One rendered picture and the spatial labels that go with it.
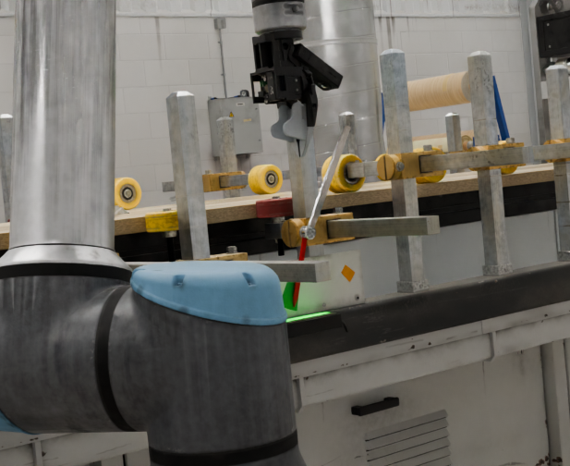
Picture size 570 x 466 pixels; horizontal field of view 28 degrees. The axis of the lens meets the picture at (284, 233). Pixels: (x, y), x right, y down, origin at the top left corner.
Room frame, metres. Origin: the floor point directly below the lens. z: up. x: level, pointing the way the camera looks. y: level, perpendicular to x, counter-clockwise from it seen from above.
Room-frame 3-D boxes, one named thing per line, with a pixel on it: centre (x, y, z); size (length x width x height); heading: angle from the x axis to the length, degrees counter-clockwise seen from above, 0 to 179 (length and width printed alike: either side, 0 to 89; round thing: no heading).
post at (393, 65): (2.25, -0.24, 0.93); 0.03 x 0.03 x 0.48; 38
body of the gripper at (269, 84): (1.99, -0.02, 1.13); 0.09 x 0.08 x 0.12; 128
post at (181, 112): (1.94, 0.15, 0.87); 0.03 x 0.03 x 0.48; 38
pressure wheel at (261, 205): (2.23, 0.01, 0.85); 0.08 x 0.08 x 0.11
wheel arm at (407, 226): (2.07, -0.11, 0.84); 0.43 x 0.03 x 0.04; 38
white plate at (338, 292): (2.06, -0.04, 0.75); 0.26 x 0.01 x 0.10; 128
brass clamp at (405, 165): (2.27, -0.26, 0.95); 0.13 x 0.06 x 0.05; 128
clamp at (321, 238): (2.11, -0.06, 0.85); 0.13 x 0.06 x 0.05; 128
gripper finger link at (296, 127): (1.98, -0.04, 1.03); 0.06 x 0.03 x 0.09; 128
